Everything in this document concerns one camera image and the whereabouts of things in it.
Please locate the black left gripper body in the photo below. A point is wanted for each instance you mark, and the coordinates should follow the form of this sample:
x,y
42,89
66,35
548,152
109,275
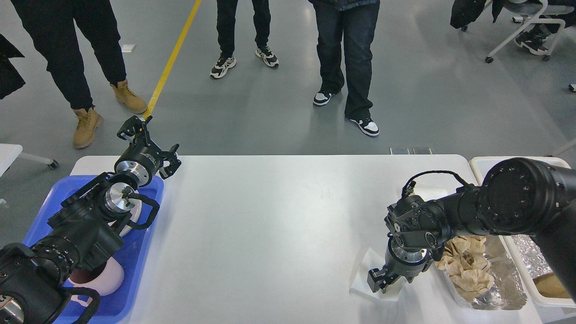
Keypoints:
x,y
143,162

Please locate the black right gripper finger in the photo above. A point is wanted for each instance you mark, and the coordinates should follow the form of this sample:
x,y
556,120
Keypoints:
x,y
392,284
376,276

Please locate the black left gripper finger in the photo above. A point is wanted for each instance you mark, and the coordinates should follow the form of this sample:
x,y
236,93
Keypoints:
x,y
169,162
135,130

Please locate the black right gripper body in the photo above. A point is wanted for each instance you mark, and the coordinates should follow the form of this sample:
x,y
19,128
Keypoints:
x,y
408,264

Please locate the white paper sheet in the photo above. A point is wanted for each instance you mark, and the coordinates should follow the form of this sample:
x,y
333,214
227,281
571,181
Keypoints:
x,y
360,286

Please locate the pink plate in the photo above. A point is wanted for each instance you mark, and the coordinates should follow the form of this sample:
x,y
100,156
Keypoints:
x,y
136,208

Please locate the pink mug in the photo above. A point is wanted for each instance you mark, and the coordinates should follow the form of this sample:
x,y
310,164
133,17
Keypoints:
x,y
105,279

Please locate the aluminium foil sheet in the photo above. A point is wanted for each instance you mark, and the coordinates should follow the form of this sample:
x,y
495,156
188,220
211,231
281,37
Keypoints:
x,y
532,256

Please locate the brown paper bag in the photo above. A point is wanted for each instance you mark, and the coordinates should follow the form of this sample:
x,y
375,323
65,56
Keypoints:
x,y
548,285

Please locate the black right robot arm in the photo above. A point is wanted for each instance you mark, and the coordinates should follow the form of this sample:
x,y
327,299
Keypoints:
x,y
517,196

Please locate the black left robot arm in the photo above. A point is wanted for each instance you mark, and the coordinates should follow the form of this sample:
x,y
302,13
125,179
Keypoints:
x,y
86,232

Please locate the foil tray with brown paper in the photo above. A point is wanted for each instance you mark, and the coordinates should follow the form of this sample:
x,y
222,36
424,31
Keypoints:
x,y
481,275

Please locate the white paper cup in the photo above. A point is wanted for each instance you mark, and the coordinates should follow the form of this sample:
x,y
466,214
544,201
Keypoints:
x,y
429,193

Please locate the blue plastic tray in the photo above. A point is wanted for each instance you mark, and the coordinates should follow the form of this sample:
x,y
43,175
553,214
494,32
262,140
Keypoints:
x,y
115,307

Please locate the floor outlet plates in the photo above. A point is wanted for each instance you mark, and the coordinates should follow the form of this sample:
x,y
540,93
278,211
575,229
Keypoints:
x,y
421,150

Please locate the white plastic bin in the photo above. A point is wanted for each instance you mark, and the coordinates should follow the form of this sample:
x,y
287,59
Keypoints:
x,y
480,166

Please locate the white side table left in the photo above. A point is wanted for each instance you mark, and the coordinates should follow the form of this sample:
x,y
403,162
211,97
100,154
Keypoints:
x,y
9,153

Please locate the person in tan boots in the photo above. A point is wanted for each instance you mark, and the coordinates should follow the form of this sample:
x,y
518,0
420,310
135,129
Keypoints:
x,y
52,26

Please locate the person in dark jeans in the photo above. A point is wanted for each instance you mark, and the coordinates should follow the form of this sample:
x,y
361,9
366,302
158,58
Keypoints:
x,y
346,31

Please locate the seated person in background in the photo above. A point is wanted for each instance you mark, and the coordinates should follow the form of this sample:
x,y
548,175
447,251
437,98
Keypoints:
x,y
534,39

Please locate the white office chair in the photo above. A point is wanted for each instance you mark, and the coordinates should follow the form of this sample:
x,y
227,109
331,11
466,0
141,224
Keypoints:
x,y
464,12

